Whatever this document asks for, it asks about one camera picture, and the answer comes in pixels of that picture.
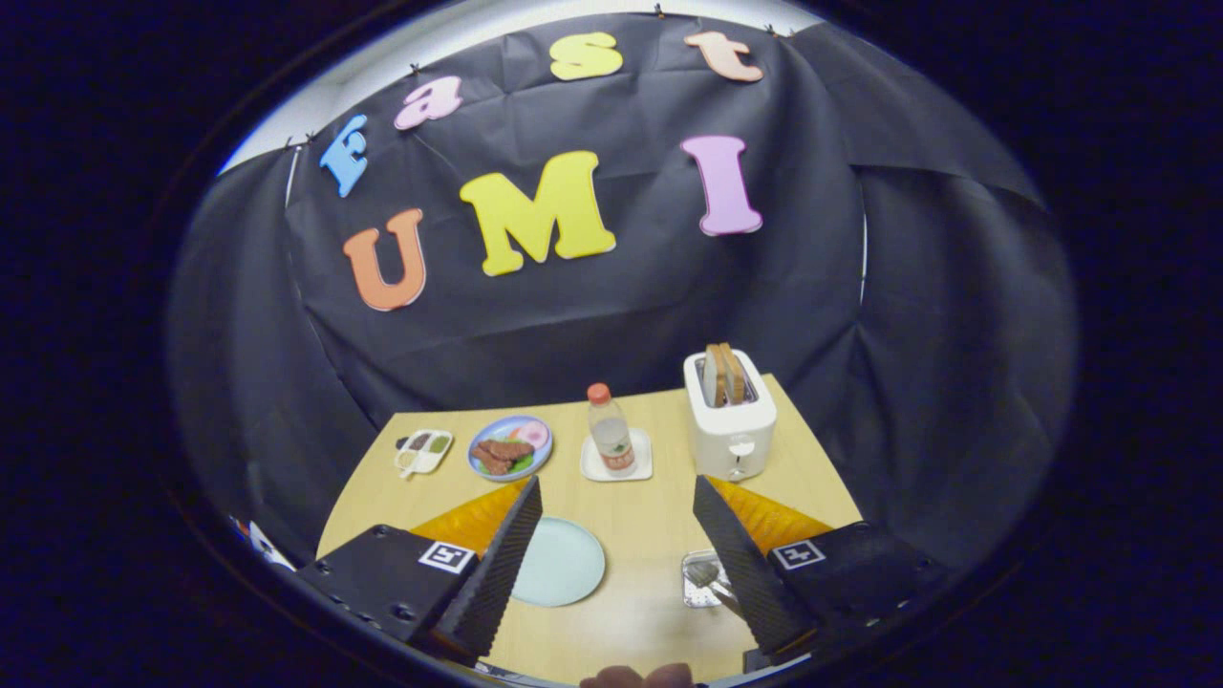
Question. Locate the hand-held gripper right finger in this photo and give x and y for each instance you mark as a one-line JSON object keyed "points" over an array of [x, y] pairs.
{"points": [[740, 573]]}

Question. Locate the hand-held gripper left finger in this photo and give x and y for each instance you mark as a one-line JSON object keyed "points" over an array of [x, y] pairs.
{"points": [[497, 573]]}

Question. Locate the clear perforated tray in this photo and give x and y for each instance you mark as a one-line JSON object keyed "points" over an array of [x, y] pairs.
{"points": [[696, 594]]}

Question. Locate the pale green plate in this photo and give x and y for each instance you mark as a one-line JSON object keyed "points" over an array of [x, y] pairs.
{"points": [[564, 564]]}

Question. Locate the brown meat slices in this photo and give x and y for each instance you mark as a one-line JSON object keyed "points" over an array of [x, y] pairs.
{"points": [[502, 454]]}

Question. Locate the white toaster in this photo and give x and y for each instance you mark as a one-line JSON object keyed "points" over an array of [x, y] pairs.
{"points": [[731, 444]]}

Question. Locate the white divided sauce dish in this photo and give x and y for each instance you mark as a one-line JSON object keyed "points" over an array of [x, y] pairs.
{"points": [[420, 454]]}

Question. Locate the white square coaster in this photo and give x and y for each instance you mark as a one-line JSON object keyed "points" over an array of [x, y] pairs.
{"points": [[643, 466]]}

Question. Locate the blue patterned plate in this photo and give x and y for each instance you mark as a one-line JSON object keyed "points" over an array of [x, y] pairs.
{"points": [[530, 432]]}

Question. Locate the clear red-capped water bottle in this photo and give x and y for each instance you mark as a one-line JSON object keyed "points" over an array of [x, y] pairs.
{"points": [[611, 440]]}

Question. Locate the brown toast slice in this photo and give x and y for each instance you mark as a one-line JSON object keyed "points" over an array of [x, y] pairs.
{"points": [[736, 373], [713, 377]]}

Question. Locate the white flat board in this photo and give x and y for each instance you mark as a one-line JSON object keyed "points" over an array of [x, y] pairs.
{"points": [[265, 545]]}

